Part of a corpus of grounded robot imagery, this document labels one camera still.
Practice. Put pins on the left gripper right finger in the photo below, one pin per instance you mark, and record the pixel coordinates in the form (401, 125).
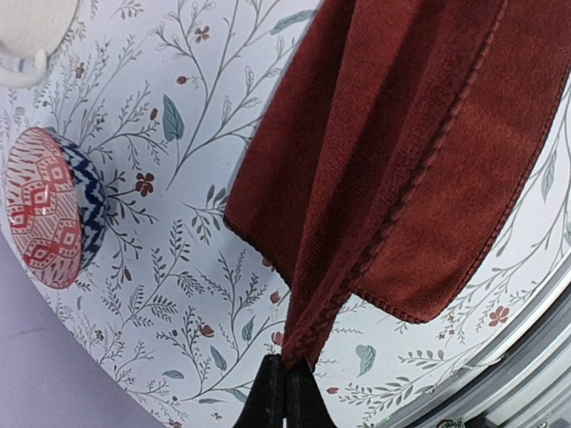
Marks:
(304, 404)

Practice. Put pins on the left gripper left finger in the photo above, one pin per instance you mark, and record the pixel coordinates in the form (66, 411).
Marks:
(265, 403)

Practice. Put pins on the brown towel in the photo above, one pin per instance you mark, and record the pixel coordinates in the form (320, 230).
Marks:
(393, 151)

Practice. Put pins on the floral table mat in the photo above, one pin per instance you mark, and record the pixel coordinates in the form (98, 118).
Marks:
(163, 96)

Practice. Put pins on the red patterned small bowl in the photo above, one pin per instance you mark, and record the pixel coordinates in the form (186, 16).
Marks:
(56, 205)

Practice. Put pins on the cream ceramic mug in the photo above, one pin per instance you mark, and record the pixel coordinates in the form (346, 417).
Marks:
(33, 30)

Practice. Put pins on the front aluminium rail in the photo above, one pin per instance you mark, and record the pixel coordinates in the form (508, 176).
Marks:
(520, 379)

